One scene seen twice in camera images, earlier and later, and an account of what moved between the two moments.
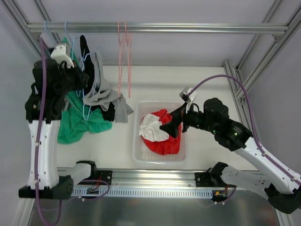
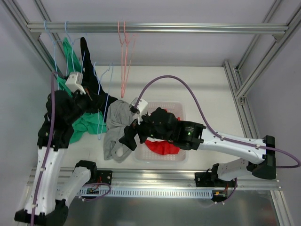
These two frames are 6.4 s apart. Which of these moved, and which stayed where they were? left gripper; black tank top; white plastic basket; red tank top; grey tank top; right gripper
Moved: right gripper; left gripper; grey tank top
Stayed: white plastic basket; black tank top; red tank top
